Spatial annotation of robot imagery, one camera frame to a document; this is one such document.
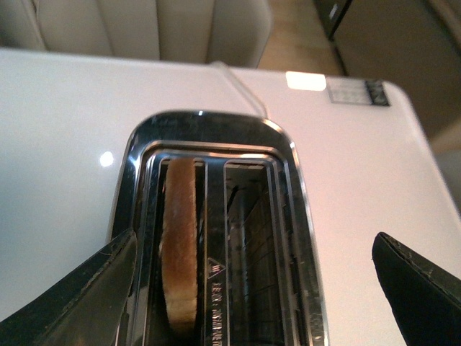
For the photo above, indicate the chrome two-slot toaster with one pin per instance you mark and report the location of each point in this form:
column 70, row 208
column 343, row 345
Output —
column 257, row 265

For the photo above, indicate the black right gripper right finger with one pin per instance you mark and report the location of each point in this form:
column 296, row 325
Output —
column 424, row 298

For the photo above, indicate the label sticker on table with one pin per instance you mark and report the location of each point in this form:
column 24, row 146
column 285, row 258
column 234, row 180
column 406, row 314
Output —
column 357, row 91

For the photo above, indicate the toasted bread slice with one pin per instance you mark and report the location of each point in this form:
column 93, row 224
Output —
column 179, row 246

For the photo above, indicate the beige chair right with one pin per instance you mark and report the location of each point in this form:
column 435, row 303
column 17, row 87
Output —
column 233, row 32

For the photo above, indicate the beige chair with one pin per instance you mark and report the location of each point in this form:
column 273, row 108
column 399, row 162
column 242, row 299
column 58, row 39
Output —
column 19, row 27
column 233, row 32

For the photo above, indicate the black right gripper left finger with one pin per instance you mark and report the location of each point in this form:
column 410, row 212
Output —
column 85, row 307

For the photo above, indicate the beige chair left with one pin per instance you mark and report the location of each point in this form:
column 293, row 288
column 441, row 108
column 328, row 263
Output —
column 19, row 27

